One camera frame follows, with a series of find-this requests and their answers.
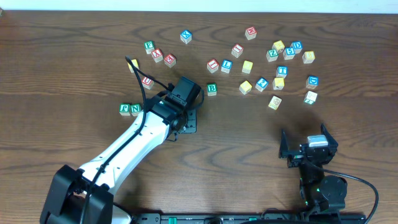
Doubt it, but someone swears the green N block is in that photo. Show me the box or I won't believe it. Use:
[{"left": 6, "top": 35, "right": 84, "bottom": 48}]
[{"left": 130, "top": 103, "right": 142, "bottom": 116}]

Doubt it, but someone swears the blue D block upper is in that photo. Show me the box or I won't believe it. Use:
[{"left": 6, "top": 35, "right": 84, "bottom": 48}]
[{"left": 290, "top": 41, "right": 303, "bottom": 54}]

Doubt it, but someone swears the red E block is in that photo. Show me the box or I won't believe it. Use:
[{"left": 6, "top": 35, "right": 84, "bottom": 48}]
[{"left": 164, "top": 54, "right": 177, "bottom": 68}]

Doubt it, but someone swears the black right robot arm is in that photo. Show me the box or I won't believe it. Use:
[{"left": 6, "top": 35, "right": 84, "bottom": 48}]
[{"left": 279, "top": 124, "right": 347, "bottom": 213}]

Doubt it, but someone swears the green B block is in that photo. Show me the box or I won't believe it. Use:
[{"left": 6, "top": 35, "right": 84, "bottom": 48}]
[{"left": 206, "top": 83, "right": 218, "bottom": 96}]

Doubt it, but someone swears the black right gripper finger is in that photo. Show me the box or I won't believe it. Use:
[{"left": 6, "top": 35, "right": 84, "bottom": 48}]
[
  {"left": 279, "top": 129, "right": 293, "bottom": 159},
  {"left": 320, "top": 123, "right": 338, "bottom": 148}
]

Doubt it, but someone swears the blue L block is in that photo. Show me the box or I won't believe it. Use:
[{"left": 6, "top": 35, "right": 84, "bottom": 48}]
[{"left": 221, "top": 60, "right": 233, "bottom": 73}]

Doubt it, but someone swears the green Z block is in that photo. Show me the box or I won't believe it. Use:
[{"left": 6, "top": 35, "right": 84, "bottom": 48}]
[{"left": 266, "top": 49, "right": 279, "bottom": 62}]

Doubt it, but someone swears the yellow snail block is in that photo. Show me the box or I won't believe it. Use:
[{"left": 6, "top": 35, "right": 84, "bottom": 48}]
[{"left": 268, "top": 96, "right": 282, "bottom": 110}]

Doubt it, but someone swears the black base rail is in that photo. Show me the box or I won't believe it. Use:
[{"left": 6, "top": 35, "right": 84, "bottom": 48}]
[{"left": 131, "top": 210, "right": 366, "bottom": 224}]

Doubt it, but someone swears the green 7 block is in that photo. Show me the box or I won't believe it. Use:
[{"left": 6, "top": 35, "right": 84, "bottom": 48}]
[{"left": 304, "top": 91, "right": 318, "bottom": 105}]

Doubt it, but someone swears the blue 5 block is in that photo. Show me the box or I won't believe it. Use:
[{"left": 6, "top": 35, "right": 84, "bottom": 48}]
[{"left": 283, "top": 47, "right": 295, "bottom": 60}]

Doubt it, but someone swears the yellow block plain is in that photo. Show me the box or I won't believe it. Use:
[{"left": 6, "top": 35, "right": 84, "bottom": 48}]
[{"left": 127, "top": 59, "right": 139, "bottom": 73}]

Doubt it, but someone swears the yellow block top right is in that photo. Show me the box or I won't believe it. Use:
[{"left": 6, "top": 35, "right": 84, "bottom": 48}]
[{"left": 272, "top": 40, "right": 285, "bottom": 54}]

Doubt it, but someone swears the blue X block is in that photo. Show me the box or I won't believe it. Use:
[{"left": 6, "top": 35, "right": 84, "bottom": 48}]
[{"left": 180, "top": 30, "right": 192, "bottom": 44}]

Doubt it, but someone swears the green J block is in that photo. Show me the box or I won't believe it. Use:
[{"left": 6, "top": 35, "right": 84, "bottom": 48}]
[{"left": 119, "top": 103, "right": 131, "bottom": 116}]

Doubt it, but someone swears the yellow O block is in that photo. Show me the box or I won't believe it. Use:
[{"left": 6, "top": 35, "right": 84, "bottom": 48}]
[{"left": 242, "top": 60, "right": 253, "bottom": 74}]

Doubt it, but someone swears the yellow S block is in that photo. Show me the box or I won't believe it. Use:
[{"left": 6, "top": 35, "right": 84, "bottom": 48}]
[{"left": 239, "top": 80, "right": 252, "bottom": 95}]

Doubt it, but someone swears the red I block lower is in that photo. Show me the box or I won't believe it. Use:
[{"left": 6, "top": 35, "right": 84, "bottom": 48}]
[{"left": 206, "top": 58, "right": 219, "bottom": 73}]

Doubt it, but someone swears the blue 2 block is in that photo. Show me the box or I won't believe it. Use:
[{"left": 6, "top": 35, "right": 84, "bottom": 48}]
[{"left": 255, "top": 77, "right": 269, "bottom": 92}]

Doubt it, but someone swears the blue d block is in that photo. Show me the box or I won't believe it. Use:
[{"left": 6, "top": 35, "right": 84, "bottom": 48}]
[
  {"left": 290, "top": 41, "right": 303, "bottom": 54},
  {"left": 306, "top": 76, "right": 319, "bottom": 90}
]

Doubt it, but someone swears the blue D block lower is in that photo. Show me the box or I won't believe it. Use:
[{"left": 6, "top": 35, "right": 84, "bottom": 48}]
[{"left": 306, "top": 76, "right": 319, "bottom": 90}]

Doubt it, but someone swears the red I block upper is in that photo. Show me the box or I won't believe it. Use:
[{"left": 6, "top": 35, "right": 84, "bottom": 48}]
[{"left": 231, "top": 44, "right": 244, "bottom": 58}]

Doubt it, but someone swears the red U block left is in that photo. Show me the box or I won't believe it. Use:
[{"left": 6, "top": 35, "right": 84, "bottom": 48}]
[{"left": 141, "top": 77, "right": 155, "bottom": 90}]

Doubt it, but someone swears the red M block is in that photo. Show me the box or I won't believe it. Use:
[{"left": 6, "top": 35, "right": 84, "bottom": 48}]
[{"left": 245, "top": 26, "right": 257, "bottom": 40}]

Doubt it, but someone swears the blue T block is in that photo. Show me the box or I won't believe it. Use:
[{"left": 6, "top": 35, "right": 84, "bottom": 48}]
[{"left": 276, "top": 66, "right": 289, "bottom": 78}]

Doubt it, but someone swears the green F block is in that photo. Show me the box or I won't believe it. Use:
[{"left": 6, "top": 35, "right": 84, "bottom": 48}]
[{"left": 144, "top": 40, "right": 155, "bottom": 54}]

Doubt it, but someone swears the yellow K block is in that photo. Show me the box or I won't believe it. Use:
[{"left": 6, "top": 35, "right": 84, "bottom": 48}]
[{"left": 272, "top": 77, "right": 285, "bottom": 90}]

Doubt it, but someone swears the red i block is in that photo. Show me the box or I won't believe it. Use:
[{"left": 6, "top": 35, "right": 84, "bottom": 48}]
[
  {"left": 206, "top": 58, "right": 219, "bottom": 73},
  {"left": 231, "top": 44, "right": 244, "bottom": 58}
]

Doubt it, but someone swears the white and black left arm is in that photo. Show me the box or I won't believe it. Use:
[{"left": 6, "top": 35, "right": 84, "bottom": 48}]
[{"left": 40, "top": 93, "right": 196, "bottom": 223}]

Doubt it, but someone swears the red X block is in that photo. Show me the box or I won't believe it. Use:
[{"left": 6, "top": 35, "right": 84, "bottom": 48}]
[{"left": 151, "top": 49, "right": 164, "bottom": 63}]

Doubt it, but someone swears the yellow 8 block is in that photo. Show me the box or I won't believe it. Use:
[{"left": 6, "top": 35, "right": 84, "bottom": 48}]
[{"left": 302, "top": 51, "right": 315, "bottom": 64}]

